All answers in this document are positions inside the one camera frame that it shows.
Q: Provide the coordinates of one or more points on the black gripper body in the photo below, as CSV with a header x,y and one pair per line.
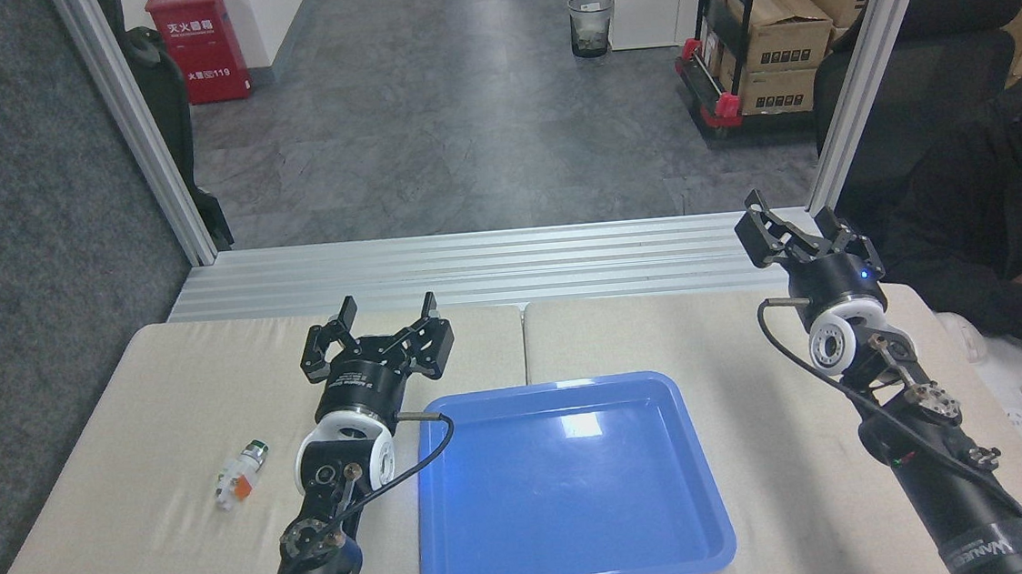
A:
x,y
362,385
834,280

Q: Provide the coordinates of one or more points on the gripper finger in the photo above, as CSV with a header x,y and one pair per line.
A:
x,y
320,352
429,348
753,236
844,233

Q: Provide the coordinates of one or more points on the white switch part green tip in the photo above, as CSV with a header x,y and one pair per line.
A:
x,y
241,473

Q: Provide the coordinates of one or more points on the blue plastic tray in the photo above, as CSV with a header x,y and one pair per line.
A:
x,y
573,492

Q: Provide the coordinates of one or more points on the black shelf cart red corners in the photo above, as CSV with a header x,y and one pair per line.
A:
x,y
721,111

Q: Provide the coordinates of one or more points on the person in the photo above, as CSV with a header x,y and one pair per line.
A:
x,y
979,214

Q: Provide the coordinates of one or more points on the white computer mouse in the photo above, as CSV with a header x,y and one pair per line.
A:
x,y
964,335

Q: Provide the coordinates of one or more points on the small flat cardboard box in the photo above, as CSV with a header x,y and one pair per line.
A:
x,y
776,91

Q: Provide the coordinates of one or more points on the black office chair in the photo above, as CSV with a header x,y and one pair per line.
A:
x,y
949,61

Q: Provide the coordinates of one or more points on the cardboard box with open flaps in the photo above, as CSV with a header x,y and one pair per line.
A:
x,y
783,33

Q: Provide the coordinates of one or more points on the mesh waste bin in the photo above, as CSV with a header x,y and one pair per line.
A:
x,y
592,25

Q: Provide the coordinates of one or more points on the red fire extinguisher box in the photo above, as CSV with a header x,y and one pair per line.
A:
x,y
198,47

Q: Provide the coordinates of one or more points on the silver aluminium rail platform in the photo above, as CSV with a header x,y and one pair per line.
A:
x,y
473,272

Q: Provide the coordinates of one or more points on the silver aluminium post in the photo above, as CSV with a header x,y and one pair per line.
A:
x,y
139,134
868,67

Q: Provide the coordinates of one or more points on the black chair behind post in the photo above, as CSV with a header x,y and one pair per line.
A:
x,y
164,104

